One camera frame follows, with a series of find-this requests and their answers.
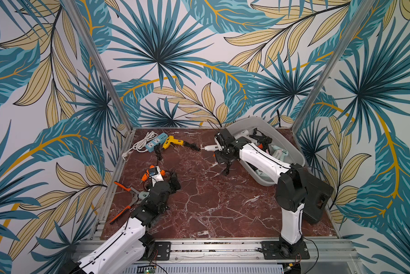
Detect small white glue gun orange trigger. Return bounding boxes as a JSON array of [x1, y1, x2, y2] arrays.
[[201, 145, 222, 152]]

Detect large white glue gun pink stick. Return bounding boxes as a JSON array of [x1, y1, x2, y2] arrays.
[[234, 130, 252, 140]]

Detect black glue gun orange trigger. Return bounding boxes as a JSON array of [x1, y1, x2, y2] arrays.
[[249, 129, 272, 147]]

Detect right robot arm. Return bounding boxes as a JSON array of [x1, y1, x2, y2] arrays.
[[214, 129, 308, 259]]

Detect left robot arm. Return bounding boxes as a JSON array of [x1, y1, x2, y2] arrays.
[[58, 166, 181, 274]]

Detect grey plastic storage box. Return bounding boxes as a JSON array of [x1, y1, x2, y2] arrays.
[[226, 116, 306, 187]]

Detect yellow glue gun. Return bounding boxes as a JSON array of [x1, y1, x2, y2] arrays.
[[163, 135, 184, 150]]

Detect teal power strip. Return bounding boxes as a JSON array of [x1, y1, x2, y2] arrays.
[[145, 133, 168, 153]]

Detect orange handled pliers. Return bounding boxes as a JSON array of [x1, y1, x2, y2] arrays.
[[109, 181, 139, 224]]

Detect white power strip cable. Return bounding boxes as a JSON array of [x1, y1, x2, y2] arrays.
[[122, 131, 158, 160]]

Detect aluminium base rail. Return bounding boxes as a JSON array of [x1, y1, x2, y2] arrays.
[[71, 237, 360, 274]]

